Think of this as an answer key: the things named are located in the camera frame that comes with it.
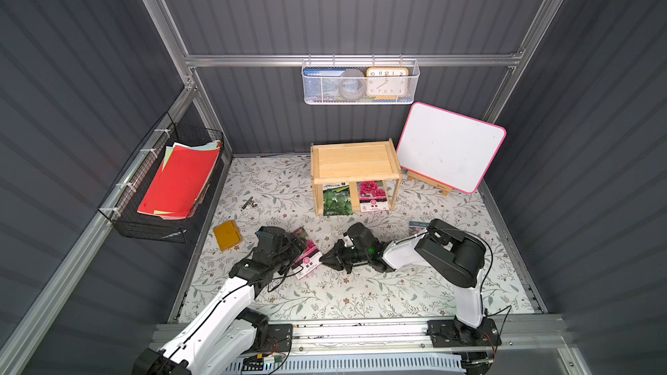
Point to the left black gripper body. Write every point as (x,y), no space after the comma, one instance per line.
(291,249)

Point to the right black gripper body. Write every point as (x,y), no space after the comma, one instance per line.
(344,255)

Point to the magenta flower seed bag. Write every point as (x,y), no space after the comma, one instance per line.
(372,196)
(310,258)

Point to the purple flower seed bag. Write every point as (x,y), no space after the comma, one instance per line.
(415,228)

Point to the wooden two-tier shelf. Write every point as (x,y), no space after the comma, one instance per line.
(353,163)

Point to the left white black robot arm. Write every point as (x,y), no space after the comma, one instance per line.
(228,327)

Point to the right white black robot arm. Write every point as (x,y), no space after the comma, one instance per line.
(456,255)

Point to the green leaf seed bag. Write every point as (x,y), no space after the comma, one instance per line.
(337,199)

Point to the small metal bolt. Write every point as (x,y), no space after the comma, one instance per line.
(248,202)

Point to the yellow sponge block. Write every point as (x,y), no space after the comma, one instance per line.
(227,235)

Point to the wooden whiteboard easel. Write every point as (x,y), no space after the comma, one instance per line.
(443,188)

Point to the red paper folder stack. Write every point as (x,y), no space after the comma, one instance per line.
(180,180)

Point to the pink framed whiteboard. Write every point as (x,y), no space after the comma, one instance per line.
(447,147)

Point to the blue box in basket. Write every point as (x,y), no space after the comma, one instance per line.
(322,85)

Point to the grey tape roll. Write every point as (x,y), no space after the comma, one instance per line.
(352,85)

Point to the yellow analog clock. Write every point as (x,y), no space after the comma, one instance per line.
(389,83)

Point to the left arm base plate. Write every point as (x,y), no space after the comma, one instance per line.
(273,338)

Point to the white perforated cable duct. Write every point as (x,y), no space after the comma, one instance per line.
(379,363)

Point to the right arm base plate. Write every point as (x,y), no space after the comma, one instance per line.
(452,333)

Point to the black wire side basket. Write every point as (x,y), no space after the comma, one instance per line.
(121,210)

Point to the white wire wall basket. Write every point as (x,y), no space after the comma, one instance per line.
(363,65)

